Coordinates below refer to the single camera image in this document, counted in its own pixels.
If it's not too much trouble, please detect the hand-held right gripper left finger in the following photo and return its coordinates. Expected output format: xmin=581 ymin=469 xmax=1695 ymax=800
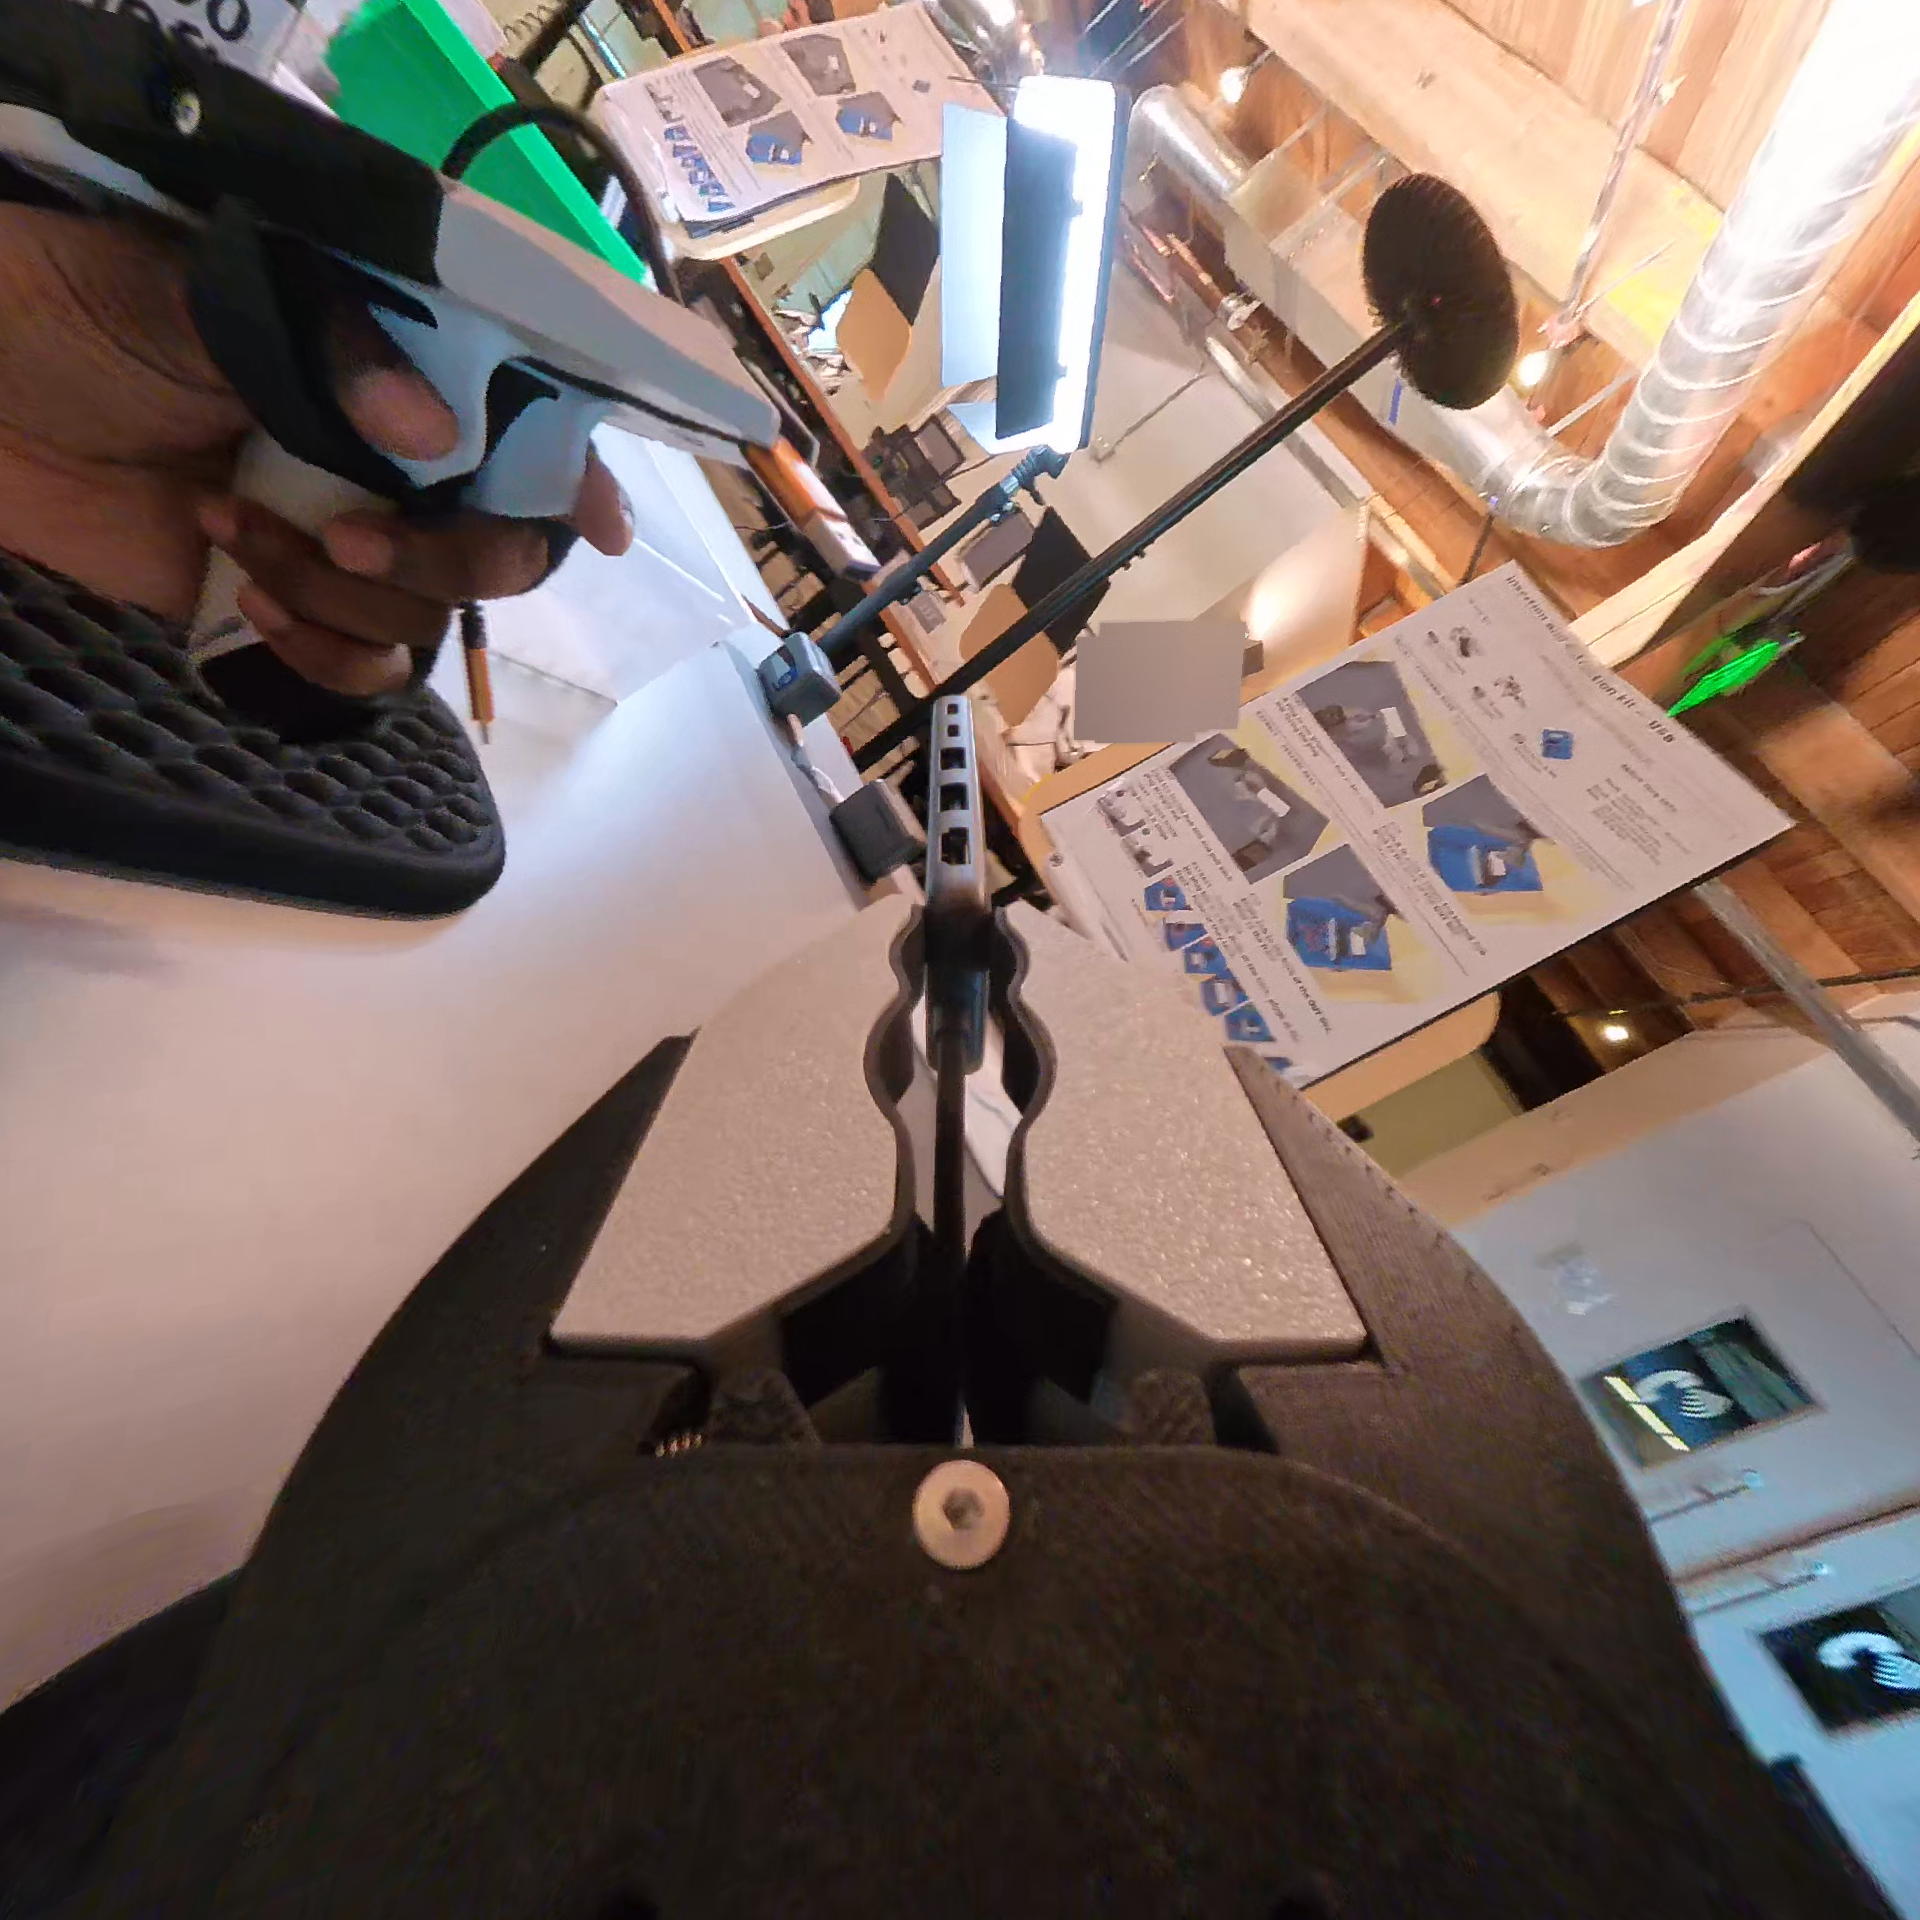
xmin=552 ymin=908 xmax=918 ymax=1350

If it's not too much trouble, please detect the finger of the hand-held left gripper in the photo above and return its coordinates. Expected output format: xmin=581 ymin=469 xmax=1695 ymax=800
xmin=434 ymin=184 xmax=785 ymax=469

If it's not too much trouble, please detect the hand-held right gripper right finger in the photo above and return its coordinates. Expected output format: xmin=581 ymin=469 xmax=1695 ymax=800
xmin=1004 ymin=914 xmax=1371 ymax=1350

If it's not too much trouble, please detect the black orange-plug usb cable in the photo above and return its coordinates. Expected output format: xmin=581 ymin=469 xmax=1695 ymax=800
xmin=438 ymin=105 xmax=686 ymax=752

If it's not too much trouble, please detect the grey usb hub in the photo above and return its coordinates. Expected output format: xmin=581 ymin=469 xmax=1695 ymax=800
xmin=918 ymin=696 xmax=997 ymax=1089

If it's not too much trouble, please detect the person's left hand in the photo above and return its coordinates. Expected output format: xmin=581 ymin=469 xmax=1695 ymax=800
xmin=0 ymin=202 xmax=637 ymax=705

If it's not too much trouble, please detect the green panel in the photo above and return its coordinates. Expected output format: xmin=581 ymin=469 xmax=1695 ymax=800
xmin=324 ymin=0 xmax=650 ymax=283

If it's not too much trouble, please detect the small instruction poster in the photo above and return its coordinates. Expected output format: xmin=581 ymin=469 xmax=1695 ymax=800
xmin=596 ymin=0 xmax=997 ymax=227

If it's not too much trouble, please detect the black table clamp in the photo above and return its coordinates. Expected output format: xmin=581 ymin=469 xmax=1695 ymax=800
xmin=828 ymin=778 xmax=928 ymax=885

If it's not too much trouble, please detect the light stand pole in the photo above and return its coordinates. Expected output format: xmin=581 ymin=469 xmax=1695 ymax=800
xmin=812 ymin=441 xmax=1070 ymax=660

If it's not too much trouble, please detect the large instruction poster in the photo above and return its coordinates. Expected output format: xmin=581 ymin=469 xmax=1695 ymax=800
xmin=1040 ymin=568 xmax=1798 ymax=1089

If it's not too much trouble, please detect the blue-grey table clamp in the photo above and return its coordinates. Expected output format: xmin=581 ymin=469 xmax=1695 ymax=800
xmin=756 ymin=635 xmax=845 ymax=734

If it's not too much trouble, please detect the studio light panel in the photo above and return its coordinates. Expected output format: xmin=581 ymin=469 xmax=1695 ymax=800
xmin=938 ymin=70 xmax=1136 ymax=456

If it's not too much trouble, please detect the black honeycomb pad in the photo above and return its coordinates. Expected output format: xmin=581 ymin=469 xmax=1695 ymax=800
xmin=0 ymin=551 xmax=510 ymax=917

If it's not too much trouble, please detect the green exit sign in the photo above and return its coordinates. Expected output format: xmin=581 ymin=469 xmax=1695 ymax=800
xmin=1662 ymin=635 xmax=1809 ymax=718

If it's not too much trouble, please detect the black round disc on pole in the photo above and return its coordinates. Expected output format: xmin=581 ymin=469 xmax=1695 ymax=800
xmin=885 ymin=172 xmax=1522 ymax=759

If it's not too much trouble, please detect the framed wall picture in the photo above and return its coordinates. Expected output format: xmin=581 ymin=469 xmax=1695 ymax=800
xmin=1582 ymin=1316 xmax=1823 ymax=1471
xmin=1758 ymin=1588 xmax=1920 ymax=1734

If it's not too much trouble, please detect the rectangular metal air duct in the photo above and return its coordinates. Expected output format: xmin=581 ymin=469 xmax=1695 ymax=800
xmin=1123 ymin=82 xmax=1388 ymax=391

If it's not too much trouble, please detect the silver flexible air duct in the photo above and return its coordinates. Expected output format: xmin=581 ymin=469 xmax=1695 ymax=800
xmin=1477 ymin=0 xmax=1920 ymax=551

